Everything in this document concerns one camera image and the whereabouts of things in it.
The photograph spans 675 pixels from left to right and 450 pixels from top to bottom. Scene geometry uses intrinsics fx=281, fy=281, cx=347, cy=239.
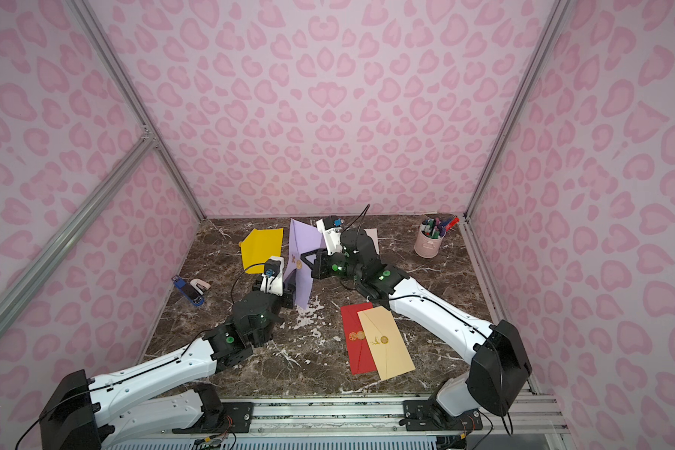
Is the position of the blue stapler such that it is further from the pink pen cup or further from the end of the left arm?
the pink pen cup

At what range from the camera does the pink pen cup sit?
102 centimetres

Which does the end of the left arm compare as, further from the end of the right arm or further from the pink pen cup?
the pink pen cup

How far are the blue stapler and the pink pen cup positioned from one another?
30.8 inches

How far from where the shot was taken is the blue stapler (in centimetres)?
97
